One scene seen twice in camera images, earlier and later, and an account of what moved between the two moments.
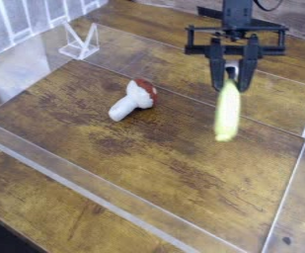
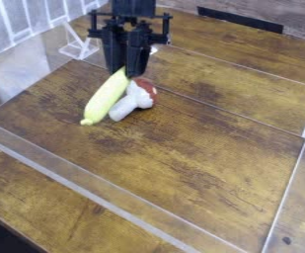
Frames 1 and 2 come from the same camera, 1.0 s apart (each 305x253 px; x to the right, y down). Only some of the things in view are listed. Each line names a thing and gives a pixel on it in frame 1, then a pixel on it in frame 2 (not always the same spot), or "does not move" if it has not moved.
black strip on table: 216,13 does not move
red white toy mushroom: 143,97 does not move
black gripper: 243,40 → 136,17
